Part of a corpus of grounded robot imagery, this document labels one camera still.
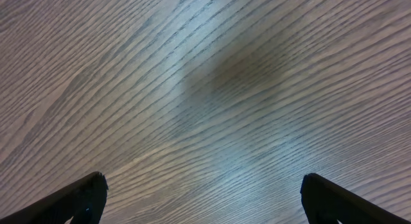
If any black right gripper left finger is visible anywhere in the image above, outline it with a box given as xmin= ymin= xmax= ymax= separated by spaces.
xmin=1 ymin=171 xmax=109 ymax=224

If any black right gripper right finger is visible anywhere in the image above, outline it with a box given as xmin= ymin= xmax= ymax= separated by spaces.
xmin=300 ymin=173 xmax=410 ymax=224

